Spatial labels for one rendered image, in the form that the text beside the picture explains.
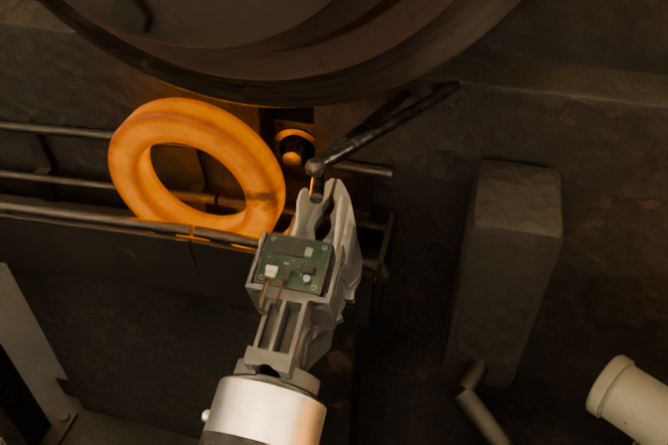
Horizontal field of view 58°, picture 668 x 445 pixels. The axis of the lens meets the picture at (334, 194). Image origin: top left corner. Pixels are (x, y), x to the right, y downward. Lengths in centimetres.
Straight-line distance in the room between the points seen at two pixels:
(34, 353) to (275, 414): 111
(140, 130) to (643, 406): 51
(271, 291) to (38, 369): 106
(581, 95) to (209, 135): 33
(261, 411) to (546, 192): 31
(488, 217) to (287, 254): 17
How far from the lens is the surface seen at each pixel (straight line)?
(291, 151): 67
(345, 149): 42
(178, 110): 58
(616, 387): 59
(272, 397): 47
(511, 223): 53
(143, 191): 67
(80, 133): 75
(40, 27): 71
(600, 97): 58
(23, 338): 158
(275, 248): 50
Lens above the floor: 115
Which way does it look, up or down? 42 degrees down
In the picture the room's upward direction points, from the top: straight up
